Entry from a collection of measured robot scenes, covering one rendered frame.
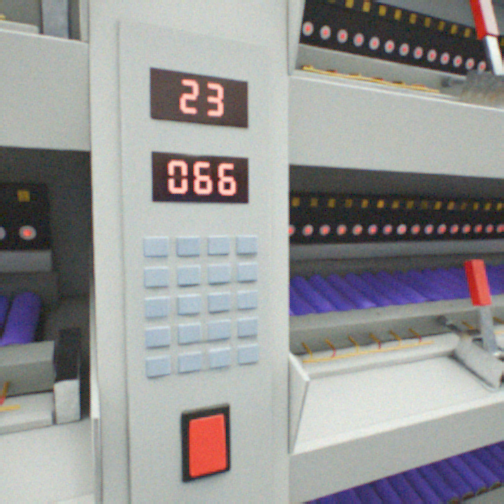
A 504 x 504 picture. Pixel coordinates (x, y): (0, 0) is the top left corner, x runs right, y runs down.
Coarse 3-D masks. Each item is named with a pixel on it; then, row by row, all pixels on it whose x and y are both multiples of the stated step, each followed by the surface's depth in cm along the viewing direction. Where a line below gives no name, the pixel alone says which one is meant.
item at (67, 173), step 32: (384, 0) 46; (416, 0) 48; (448, 0) 50; (0, 160) 32; (32, 160) 33; (64, 160) 34; (64, 192) 34; (320, 192) 44; (352, 192) 46; (384, 192) 48; (416, 192) 49; (448, 192) 52; (480, 192) 54; (64, 224) 34; (64, 256) 34; (64, 288) 35
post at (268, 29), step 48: (96, 0) 16; (144, 0) 17; (192, 0) 18; (240, 0) 19; (96, 48) 16; (96, 96) 16; (96, 144) 17; (96, 192) 17; (96, 240) 17; (96, 288) 17; (288, 336) 21; (288, 384) 21; (288, 432) 21; (288, 480) 21
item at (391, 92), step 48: (288, 0) 20; (336, 0) 38; (480, 0) 29; (288, 48) 20; (336, 48) 41; (384, 48) 42; (432, 48) 45; (480, 48) 47; (288, 96) 20; (336, 96) 21; (384, 96) 22; (432, 96) 30; (480, 96) 28; (288, 144) 21; (336, 144) 22; (384, 144) 24; (432, 144) 25; (480, 144) 26
